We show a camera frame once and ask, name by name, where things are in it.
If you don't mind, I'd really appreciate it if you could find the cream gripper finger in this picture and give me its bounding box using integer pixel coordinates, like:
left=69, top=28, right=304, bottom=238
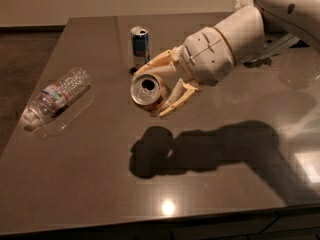
left=151, top=79, right=200, bottom=117
left=134, top=47, right=186, bottom=80

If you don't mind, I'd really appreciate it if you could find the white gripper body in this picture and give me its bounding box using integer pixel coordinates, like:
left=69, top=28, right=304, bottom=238
left=179, top=27, right=235, bottom=86

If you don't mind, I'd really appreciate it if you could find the orange soda can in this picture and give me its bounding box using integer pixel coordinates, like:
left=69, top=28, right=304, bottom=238
left=130, top=74, right=169, bottom=113

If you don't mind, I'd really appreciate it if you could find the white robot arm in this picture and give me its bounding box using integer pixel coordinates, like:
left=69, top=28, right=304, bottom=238
left=130, top=0, right=320, bottom=117

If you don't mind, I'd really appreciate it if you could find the blue silver energy drink can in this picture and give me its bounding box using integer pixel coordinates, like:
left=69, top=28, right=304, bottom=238
left=130, top=26, right=150, bottom=69

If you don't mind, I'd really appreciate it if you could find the clear plastic water bottle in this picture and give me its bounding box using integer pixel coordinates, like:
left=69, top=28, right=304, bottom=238
left=23, top=67, right=91, bottom=124

